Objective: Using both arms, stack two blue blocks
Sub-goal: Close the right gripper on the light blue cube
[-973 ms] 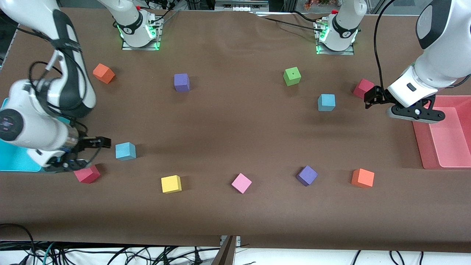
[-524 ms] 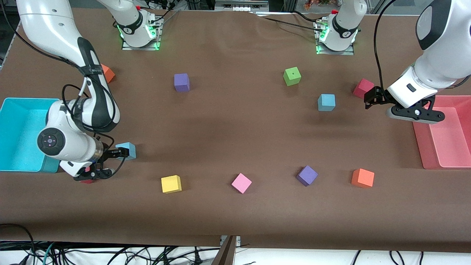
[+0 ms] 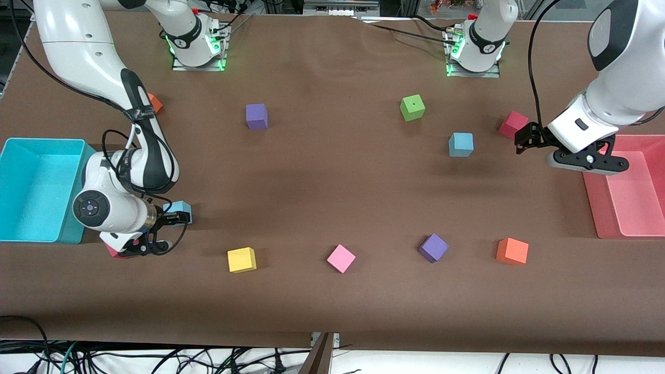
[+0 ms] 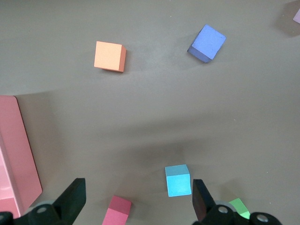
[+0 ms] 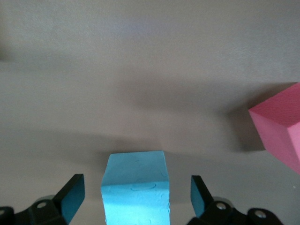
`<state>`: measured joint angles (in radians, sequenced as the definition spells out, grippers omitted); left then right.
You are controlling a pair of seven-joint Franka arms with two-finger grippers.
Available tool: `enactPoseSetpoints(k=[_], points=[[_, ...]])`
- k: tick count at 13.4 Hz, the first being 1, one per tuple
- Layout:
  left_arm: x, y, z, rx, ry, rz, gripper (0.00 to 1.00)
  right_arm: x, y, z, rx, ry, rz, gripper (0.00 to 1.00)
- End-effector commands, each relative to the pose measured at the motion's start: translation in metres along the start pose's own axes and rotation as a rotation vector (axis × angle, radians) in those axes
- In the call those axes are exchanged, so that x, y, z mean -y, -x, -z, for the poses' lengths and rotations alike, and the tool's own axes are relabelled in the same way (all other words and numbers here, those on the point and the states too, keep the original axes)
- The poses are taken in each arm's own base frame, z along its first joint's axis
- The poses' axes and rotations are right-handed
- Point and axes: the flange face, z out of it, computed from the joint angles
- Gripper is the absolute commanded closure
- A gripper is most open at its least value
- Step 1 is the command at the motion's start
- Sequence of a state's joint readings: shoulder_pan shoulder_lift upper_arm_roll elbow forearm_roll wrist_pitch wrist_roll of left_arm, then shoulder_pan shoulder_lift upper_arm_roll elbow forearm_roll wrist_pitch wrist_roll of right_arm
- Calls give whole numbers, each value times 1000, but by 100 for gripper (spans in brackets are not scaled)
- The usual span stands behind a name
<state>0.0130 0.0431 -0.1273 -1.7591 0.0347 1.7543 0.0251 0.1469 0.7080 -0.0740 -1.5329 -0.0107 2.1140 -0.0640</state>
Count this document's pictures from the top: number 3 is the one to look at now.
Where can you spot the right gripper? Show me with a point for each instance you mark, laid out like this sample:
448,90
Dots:
165,220

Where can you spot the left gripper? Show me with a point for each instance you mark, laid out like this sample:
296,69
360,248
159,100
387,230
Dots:
535,136

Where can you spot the light blue foam cube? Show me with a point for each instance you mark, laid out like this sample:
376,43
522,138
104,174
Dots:
461,144
179,206

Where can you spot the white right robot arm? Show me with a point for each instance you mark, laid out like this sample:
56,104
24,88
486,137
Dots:
78,52

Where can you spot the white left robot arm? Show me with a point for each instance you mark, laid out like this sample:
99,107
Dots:
628,67

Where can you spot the red foam cube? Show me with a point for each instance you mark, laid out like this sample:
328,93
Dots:
115,253
511,123

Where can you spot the yellow foam cube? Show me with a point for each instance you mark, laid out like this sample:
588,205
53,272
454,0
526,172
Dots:
241,259

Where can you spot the orange foam cube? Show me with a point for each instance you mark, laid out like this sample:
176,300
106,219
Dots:
156,104
511,251

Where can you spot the pink plastic bin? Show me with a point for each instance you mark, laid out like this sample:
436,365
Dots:
628,197

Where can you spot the green foam cube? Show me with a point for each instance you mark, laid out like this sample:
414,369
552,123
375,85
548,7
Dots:
412,107

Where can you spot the purple foam cube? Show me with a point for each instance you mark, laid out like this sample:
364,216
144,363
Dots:
433,248
256,116

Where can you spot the cyan plastic bin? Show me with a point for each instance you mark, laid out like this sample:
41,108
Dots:
36,192

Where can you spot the large table cover sheet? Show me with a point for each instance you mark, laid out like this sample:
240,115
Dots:
332,197

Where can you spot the pink foam cube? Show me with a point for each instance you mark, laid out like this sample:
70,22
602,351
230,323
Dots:
341,258

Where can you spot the brown angled bar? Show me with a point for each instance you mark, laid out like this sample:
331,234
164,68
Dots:
319,361

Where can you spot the grey metal box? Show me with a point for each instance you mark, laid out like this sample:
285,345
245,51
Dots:
340,6

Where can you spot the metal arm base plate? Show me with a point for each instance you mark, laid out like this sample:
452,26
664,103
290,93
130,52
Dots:
473,72
200,65

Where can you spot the small metal bracket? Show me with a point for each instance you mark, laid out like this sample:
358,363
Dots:
335,337

